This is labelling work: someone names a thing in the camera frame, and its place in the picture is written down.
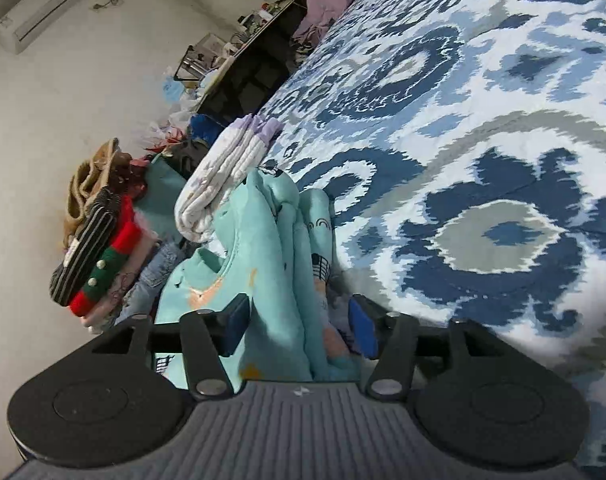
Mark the brown plush cloth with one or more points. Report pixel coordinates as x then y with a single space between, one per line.
90 180

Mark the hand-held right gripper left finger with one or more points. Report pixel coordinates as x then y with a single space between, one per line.
237 330

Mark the pink folded clothes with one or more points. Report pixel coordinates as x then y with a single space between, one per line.
133 275

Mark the teal printed garment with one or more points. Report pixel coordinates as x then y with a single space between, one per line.
268 270

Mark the light blue plastic bag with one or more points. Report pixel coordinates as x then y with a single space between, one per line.
172 90

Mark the black striped folded garment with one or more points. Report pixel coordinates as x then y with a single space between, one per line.
85 250

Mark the red green knitted sweater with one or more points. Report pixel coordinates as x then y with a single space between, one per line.
113 260

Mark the dark blue cloth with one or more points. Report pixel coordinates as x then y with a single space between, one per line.
205 127

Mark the blue jeans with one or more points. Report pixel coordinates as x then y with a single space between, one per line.
153 280

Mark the blue white patterned bedspread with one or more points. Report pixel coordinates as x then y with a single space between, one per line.
483 135

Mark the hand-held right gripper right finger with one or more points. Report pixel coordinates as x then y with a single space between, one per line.
362 332

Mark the black desk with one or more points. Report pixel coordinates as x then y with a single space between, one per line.
253 70

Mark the teal cloth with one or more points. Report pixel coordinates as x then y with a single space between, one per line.
163 195

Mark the white air conditioner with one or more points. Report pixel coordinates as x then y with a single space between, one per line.
43 7

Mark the white purple folded garment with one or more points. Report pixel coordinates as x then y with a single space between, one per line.
218 185

